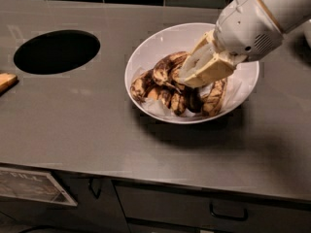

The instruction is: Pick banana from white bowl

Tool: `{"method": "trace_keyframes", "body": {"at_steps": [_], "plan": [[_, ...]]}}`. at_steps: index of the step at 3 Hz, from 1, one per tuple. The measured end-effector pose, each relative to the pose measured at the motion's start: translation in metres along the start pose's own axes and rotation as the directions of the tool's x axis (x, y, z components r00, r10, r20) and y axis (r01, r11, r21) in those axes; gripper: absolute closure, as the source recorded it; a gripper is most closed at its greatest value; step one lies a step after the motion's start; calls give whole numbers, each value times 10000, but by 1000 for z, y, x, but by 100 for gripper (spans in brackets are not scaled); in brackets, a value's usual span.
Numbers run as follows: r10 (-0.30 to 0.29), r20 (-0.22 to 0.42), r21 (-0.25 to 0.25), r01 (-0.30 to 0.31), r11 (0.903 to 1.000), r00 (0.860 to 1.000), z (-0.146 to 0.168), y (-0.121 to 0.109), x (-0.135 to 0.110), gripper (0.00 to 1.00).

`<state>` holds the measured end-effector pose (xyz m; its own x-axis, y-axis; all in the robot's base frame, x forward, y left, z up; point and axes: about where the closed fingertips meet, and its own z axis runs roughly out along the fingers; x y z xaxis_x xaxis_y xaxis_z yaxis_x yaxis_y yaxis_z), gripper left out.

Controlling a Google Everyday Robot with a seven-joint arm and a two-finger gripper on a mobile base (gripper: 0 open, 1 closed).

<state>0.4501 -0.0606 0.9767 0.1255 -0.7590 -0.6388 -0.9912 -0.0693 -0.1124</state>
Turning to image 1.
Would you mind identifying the framed sign on cabinet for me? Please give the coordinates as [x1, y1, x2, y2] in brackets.
[0, 167, 78, 207]

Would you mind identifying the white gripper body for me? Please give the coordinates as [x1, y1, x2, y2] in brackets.
[214, 0, 283, 61]

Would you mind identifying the dark banana bottom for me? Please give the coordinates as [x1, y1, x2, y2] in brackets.
[171, 92, 187, 116]

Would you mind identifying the round counter waste hole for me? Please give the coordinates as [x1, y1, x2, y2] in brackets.
[14, 30, 100, 75]

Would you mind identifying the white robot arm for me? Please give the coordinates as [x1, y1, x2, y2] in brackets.
[178, 0, 311, 87]

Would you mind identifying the spotted banana left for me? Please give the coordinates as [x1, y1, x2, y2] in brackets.
[130, 70, 155, 103]

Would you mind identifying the spotted banana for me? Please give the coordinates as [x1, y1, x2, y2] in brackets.
[130, 70, 155, 103]
[201, 78, 227, 117]
[170, 65, 185, 91]
[153, 51, 189, 86]

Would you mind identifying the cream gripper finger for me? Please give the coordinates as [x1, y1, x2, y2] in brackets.
[179, 30, 217, 81]
[179, 51, 248, 88]

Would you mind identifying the spotted banana right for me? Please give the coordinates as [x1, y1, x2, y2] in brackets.
[201, 78, 227, 117]

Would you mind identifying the black cabinet handle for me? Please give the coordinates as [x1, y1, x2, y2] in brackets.
[87, 178, 102, 199]

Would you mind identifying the wooden board edge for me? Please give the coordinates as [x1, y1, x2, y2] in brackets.
[0, 73, 17, 94]

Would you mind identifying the white bowl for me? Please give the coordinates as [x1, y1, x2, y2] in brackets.
[124, 23, 259, 112]

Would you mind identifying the spotted banana middle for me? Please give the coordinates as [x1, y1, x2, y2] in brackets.
[170, 65, 185, 91]

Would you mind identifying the spotted banana top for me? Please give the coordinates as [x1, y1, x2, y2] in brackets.
[153, 51, 189, 86]

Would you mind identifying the black drawer handle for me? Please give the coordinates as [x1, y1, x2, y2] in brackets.
[209, 203, 249, 221]

